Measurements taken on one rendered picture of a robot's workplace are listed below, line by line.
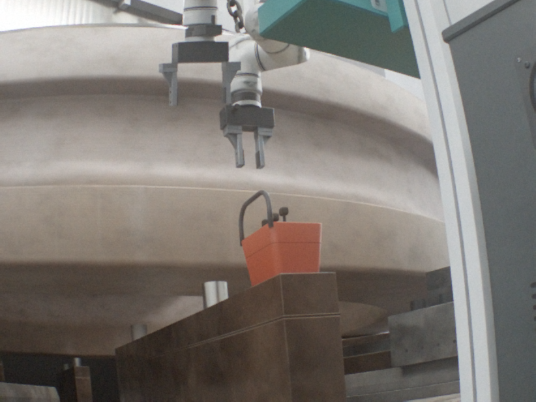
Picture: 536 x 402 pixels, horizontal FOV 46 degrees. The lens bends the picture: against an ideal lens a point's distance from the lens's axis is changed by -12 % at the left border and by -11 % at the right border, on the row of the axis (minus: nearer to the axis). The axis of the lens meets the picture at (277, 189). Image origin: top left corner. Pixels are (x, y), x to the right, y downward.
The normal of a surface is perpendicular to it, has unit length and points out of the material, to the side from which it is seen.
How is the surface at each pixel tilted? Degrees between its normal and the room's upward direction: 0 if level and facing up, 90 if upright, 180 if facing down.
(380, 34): 180
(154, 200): 90
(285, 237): 97
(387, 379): 72
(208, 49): 114
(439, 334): 90
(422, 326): 90
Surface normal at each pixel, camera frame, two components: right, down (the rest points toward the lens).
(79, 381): 0.40, -0.29
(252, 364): -0.92, -0.04
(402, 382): -0.69, -0.15
